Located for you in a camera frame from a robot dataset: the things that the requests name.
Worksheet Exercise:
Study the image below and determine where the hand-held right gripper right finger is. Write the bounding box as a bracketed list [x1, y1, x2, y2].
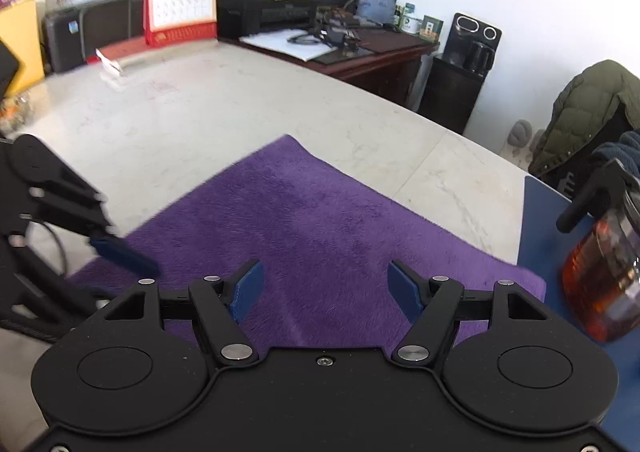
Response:
[388, 259, 551, 365]

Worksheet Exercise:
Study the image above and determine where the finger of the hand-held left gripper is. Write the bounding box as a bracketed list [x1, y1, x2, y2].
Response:
[0, 247, 108, 343]
[30, 167, 161, 279]

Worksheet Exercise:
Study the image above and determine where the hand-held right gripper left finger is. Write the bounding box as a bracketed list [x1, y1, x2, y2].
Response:
[102, 259, 265, 365]

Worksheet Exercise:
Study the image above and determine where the purple towel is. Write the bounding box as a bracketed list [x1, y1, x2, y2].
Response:
[67, 134, 546, 350]

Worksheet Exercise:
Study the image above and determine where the glass ashtray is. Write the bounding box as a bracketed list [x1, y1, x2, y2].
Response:
[0, 92, 33, 135]

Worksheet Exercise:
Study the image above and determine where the yellow box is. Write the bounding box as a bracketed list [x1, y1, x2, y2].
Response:
[0, 0, 46, 98]

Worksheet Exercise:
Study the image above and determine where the black printer with blue sticker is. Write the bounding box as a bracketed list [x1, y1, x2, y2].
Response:
[42, 0, 147, 74]

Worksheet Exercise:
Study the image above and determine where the blue desk mat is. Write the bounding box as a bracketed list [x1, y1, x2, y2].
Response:
[516, 175, 640, 452]

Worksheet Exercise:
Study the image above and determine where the grey slipper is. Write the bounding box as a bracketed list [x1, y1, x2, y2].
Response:
[530, 128, 549, 159]
[507, 119, 533, 154]

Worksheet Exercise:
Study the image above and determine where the glass teapot with tea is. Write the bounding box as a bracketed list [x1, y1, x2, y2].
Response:
[556, 158, 640, 344]

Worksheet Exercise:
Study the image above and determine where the black water dispenser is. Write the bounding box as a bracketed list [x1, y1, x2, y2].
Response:
[417, 12, 503, 135]

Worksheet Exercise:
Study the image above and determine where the dark wooden desk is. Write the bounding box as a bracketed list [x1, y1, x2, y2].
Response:
[220, 24, 441, 108]

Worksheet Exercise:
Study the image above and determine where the dark desk pad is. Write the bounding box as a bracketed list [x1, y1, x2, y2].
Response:
[312, 27, 433, 65]

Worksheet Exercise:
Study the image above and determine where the white paper sheet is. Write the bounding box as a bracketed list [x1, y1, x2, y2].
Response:
[239, 28, 346, 62]

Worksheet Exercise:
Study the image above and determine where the green puffer jacket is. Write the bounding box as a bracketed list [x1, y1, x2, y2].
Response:
[527, 59, 640, 193]

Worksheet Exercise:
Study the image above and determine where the small green box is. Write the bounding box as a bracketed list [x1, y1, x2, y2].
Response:
[419, 14, 445, 42]

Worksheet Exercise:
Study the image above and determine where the white jar with green label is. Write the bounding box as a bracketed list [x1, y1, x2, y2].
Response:
[400, 2, 423, 35]

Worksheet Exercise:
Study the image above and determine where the black inkjet printer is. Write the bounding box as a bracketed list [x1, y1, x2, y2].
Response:
[216, 0, 321, 39]

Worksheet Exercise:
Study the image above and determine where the grey-blue bag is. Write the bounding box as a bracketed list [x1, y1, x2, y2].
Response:
[357, 0, 398, 26]

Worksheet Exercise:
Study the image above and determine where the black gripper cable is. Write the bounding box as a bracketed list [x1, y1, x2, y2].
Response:
[27, 219, 69, 280]

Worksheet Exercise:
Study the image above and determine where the black cable on paper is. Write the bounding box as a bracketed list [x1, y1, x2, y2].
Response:
[286, 31, 337, 49]

